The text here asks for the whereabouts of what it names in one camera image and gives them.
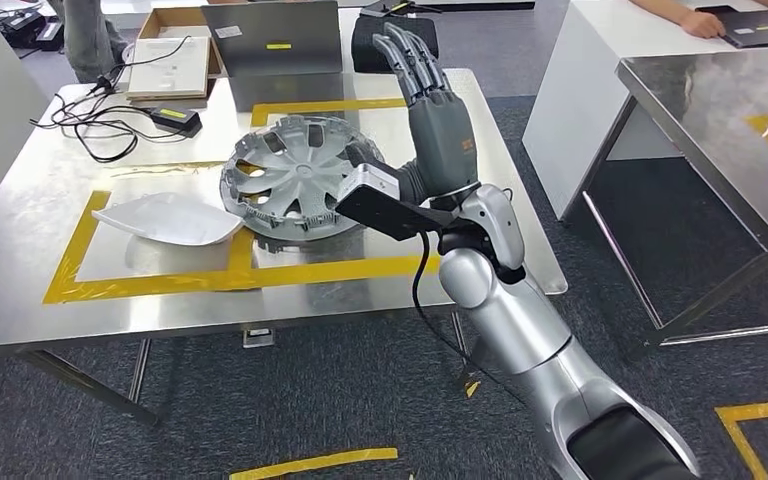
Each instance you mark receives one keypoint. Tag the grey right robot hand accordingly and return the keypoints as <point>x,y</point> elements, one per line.
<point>440,139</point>

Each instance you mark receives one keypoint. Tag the silver plastic wheel cover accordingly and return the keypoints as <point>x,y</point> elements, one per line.
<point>291,172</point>

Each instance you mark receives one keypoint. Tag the white curved car part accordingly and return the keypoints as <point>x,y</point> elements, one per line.
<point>165,218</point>

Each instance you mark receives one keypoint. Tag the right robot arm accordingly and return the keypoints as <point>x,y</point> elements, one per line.
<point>510,311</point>

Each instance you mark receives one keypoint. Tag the yellow tape on workbench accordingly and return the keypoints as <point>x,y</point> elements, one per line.
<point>331,268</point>
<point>126,286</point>

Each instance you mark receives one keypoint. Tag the steel top workbench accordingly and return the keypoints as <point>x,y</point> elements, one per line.
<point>26,265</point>

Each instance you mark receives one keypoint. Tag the black box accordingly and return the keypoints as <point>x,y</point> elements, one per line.
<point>371,46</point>

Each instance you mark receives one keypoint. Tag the white desk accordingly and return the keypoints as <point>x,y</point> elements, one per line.
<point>569,112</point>

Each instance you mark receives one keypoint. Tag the grey metal box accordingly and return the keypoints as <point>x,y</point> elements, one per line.
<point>271,36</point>

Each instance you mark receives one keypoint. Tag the small yellow tape scrap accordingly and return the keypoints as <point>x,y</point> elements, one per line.
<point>472,389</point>

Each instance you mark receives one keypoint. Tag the black power adapter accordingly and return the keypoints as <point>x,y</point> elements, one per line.
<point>175,120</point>

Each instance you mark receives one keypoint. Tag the grey socket plate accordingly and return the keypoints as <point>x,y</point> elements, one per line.
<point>258,338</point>

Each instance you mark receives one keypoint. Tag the steel top table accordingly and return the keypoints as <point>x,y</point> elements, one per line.
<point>708,112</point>

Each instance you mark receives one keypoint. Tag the white foam sheet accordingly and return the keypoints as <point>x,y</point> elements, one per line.
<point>168,66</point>

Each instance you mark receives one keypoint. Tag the brown cardboard box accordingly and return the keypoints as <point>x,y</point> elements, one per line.
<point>159,18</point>

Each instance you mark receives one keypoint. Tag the black laptop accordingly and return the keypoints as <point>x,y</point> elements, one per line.
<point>748,30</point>

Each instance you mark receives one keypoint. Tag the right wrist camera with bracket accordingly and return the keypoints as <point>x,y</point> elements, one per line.
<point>377,199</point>

